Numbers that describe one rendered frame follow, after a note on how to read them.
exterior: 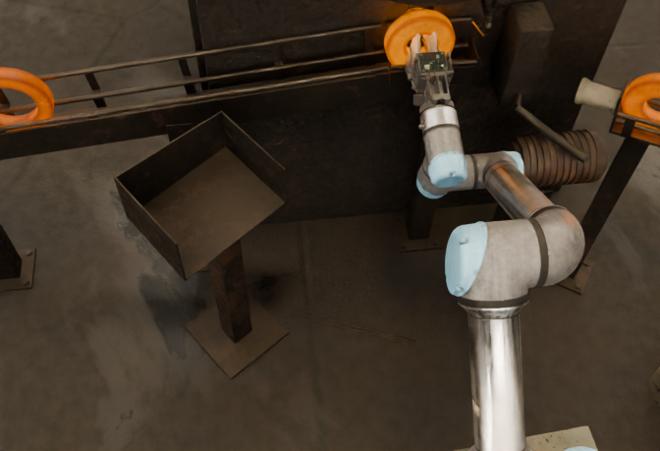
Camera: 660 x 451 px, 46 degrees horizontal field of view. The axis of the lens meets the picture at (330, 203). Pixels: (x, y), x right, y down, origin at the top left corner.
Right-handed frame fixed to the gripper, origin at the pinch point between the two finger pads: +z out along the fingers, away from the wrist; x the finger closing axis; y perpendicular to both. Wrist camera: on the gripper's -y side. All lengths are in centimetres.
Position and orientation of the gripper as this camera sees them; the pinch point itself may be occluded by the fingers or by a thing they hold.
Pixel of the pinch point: (420, 34)
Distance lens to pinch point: 173.4
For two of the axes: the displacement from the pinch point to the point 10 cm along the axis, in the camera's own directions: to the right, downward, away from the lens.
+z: -1.2, -9.3, 3.4
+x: -9.9, 0.9, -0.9
